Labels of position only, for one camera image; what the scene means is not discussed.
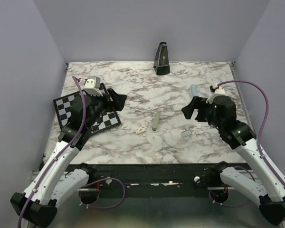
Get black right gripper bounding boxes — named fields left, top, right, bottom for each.
left=181, top=95, right=223, bottom=130

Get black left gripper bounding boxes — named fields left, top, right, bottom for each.
left=86, top=88, right=127, bottom=128

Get light blue stapler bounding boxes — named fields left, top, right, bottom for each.
left=190, top=84, right=199, bottom=97

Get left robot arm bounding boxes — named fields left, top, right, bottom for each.
left=10, top=88, right=127, bottom=228

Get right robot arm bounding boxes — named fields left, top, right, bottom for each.
left=181, top=95, right=285, bottom=226

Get small grey staple tray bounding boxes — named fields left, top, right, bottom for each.
left=181, top=129, right=192, bottom=138

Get black white chessboard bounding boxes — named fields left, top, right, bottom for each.
left=53, top=83, right=121, bottom=142

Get white staple box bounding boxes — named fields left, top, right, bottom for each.
left=135, top=126, right=146, bottom=135

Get black metronome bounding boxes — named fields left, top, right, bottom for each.
left=153, top=42, right=170, bottom=76

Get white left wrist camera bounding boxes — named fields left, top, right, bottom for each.
left=83, top=76, right=103, bottom=96

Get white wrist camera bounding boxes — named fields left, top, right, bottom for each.
left=206, top=84, right=226, bottom=104
left=83, top=76, right=103, bottom=96

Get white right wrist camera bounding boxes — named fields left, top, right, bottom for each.
left=206, top=84, right=226, bottom=104

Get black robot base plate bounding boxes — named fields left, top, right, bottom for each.
left=39, top=161, right=252, bottom=199

